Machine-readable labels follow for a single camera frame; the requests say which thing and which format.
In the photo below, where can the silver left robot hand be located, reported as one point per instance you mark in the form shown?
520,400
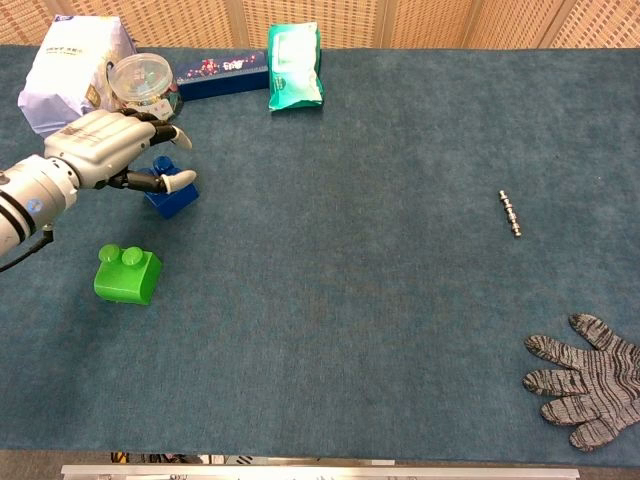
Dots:
95,145

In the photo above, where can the blue toy brick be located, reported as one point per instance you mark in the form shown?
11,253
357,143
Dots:
177,200

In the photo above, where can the green toy brick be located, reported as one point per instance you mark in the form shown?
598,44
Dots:
125,280

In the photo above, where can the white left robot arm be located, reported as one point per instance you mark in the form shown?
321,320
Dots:
30,200

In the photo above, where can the clear plastic round jar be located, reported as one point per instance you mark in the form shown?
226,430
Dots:
145,82

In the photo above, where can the white lavender paper bag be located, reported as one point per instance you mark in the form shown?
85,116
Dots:
65,65

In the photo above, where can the dark blue long box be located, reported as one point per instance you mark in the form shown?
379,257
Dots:
225,75

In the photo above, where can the green wet wipes pack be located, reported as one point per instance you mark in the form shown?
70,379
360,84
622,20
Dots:
295,70

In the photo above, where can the wicker folding screen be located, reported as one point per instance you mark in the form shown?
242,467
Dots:
430,22

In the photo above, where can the grey knit work glove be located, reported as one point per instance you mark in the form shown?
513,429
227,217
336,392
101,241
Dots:
590,385

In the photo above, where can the aluminium profile rail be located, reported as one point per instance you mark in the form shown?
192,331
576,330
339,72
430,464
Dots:
320,472

